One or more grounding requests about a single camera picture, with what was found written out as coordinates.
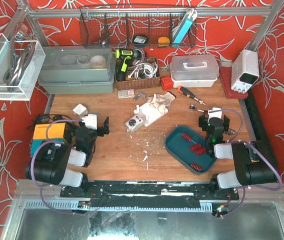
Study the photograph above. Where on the white power supply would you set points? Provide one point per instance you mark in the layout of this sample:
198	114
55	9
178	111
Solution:
244	71

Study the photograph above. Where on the small card packet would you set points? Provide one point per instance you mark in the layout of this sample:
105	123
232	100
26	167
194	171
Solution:
124	94

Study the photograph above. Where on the white power adapter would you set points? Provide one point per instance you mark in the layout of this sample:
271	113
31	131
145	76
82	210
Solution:
80	110

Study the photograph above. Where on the red small box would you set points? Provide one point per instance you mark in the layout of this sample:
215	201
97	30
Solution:
166	83

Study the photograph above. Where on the black tape measure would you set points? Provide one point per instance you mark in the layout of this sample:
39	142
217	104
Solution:
140	40

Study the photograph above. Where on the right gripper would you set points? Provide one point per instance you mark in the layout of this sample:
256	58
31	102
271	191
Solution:
203	120

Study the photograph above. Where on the white peg board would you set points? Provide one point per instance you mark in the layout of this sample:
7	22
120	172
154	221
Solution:
149	114

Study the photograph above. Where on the black wire basket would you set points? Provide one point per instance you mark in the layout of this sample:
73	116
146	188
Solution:
115	25

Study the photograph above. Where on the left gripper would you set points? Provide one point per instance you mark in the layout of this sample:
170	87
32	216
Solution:
99	131

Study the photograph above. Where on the grey timer controller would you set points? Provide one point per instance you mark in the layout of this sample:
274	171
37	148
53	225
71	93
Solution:
134	123

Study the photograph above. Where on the clear acrylic bin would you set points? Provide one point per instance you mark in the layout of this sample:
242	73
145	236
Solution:
20	65

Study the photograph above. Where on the yellow tape measure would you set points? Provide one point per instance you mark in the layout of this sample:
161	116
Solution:
163	42

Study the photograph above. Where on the orange teal device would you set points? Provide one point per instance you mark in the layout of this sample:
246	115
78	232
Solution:
58	131

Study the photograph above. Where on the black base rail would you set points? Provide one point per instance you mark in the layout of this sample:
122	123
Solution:
148	194

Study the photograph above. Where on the blue white case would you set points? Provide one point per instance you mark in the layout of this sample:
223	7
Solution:
179	32

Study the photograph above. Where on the grey metal bracket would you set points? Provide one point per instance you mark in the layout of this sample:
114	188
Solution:
139	95

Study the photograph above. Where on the small metal hardware pile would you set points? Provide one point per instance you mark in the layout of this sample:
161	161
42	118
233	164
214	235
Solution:
230	132

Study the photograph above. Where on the white handled storage box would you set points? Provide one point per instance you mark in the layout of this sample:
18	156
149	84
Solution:
194	71

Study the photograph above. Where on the grey plastic toolbox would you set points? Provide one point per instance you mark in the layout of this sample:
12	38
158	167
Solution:
77	70

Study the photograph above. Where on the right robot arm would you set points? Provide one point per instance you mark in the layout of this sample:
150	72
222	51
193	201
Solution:
254	163

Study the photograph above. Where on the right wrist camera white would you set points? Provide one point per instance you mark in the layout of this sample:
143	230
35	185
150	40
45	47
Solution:
215	112

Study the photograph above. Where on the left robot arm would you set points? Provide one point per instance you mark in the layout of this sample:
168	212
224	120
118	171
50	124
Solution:
63	143

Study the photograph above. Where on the beige work glove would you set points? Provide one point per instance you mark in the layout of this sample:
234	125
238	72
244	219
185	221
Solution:
161	102

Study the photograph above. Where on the green cordless drill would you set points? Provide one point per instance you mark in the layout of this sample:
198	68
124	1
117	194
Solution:
126	57

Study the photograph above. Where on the orange handled screwdriver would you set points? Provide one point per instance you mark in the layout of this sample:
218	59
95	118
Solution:
190	95

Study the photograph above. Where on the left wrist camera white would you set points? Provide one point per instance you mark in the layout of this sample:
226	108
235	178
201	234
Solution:
90	121

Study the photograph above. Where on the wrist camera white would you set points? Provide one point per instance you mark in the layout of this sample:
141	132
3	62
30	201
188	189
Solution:
90	121
215	112

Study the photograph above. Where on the teal plastic tray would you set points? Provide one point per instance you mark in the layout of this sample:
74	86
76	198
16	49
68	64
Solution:
188	147

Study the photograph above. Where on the red spring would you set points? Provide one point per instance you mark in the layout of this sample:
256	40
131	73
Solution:
186	137
196	167
200	151
195	147

